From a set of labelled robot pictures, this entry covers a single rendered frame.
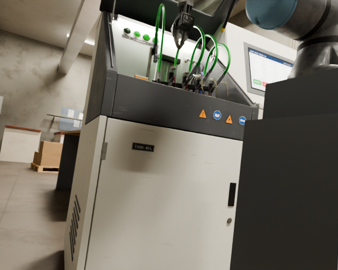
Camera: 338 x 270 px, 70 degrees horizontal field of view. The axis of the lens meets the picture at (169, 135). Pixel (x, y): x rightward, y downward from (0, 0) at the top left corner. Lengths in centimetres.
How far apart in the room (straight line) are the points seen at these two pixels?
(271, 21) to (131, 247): 82
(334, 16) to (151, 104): 59
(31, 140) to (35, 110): 302
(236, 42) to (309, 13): 102
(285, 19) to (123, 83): 54
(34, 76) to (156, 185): 978
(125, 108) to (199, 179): 41
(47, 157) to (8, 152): 199
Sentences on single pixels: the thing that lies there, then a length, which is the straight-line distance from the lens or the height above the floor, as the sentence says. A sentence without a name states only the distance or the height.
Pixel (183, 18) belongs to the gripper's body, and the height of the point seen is 133.
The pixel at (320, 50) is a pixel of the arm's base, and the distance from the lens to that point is 68.
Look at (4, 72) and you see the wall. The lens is 1057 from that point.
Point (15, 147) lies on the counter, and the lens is 748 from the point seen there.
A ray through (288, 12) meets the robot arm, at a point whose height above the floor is 102.
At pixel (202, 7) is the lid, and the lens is 166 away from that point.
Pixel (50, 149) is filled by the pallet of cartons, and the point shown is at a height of 48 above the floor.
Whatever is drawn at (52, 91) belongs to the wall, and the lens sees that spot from 1046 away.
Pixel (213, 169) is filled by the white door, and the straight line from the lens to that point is 104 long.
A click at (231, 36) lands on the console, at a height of 145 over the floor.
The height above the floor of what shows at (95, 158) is 64.
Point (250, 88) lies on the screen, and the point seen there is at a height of 114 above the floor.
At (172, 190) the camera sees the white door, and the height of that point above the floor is 55.
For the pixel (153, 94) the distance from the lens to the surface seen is 93.
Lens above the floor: 68
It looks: 5 degrees up
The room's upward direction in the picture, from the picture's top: 7 degrees clockwise
